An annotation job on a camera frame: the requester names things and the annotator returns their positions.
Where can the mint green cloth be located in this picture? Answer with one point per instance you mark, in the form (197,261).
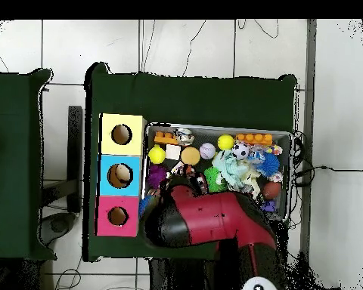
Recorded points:
(230,169)

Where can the blue spiky monster toy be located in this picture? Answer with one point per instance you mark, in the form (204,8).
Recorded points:
(143,205)

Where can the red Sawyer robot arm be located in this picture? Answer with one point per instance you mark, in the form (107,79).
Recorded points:
(214,217)

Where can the clear mesh bin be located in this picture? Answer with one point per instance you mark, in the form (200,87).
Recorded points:
(205,133)

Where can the wooden box with three holes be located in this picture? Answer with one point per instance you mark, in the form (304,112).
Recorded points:
(121,178)

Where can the white baseball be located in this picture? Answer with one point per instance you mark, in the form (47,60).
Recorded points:
(207,151)

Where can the purple spiky monster toy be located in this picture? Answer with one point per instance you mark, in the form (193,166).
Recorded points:
(156,176)

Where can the plain yellow ball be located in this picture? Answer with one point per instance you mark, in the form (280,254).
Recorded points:
(226,142)

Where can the black and white soccer ball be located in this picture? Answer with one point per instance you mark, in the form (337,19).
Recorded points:
(240,151)

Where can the dark green tablecloth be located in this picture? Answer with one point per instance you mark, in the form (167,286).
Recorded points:
(193,99)

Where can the orange four-stud building block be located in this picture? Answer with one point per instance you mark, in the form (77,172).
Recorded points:
(254,138)

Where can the blue spiky ball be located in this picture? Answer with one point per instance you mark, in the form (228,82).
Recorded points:
(269,165)

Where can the brown football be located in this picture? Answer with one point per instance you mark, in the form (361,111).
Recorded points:
(271,190)

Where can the black stand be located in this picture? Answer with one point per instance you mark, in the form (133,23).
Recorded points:
(75,151)

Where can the grey stand foot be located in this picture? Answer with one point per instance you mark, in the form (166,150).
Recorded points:
(59,225)

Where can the side table with green cloth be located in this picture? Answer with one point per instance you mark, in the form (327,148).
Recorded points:
(12,166)

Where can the grey floor rail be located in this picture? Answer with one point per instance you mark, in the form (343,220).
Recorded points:
(310,90)

